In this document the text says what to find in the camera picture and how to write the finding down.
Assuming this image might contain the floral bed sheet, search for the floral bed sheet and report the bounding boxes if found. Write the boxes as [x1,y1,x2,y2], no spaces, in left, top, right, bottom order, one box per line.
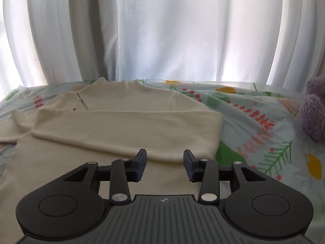
[0,79,325,234]

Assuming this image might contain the white curtain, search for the white curtain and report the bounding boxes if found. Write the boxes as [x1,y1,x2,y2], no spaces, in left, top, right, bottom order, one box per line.
[0,0,325,87]

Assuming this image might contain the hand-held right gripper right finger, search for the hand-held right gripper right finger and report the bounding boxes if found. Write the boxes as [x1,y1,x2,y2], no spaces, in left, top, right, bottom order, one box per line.
[183,149,267,204]

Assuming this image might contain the cream knit sweater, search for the cream knit sweater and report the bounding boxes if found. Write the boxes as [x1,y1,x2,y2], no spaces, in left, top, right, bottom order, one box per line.
[0,77,224,224]

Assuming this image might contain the purple plush toy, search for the purple plush toy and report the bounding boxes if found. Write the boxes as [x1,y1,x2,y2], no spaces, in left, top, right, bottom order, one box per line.
[300,76,325,142]

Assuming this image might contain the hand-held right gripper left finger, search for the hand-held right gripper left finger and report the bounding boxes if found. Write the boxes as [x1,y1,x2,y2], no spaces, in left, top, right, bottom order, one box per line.
[63,149,148,204]

